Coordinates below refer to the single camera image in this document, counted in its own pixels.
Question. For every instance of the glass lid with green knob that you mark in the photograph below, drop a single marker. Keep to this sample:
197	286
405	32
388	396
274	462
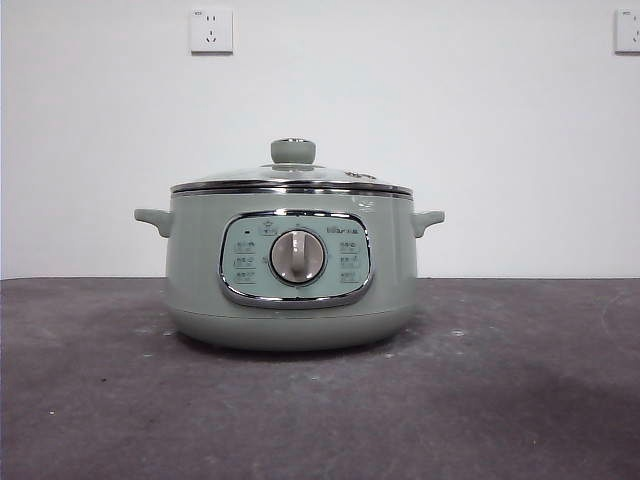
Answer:
293	150

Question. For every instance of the pale green electric pot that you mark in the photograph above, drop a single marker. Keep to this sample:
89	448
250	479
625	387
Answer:
200	280

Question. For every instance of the white wall socket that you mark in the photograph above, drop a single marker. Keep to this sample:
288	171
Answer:
212	31
629	32

